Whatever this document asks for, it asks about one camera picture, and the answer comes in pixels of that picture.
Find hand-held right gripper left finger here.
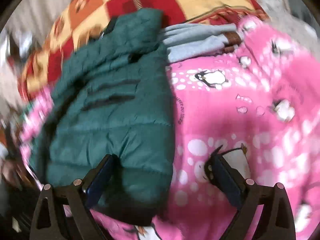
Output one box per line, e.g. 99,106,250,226
30,154,118,240

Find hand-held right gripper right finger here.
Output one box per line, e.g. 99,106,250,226
204,154,297,240

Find green quilted jacket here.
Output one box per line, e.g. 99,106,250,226
29,7,175,227

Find grey folded clothes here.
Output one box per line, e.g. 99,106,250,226
160,23,242,63

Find pink penguin blanket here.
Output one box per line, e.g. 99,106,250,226
19,15,320,240

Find red orange patchwork quilt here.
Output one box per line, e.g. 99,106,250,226
21,0,269,100

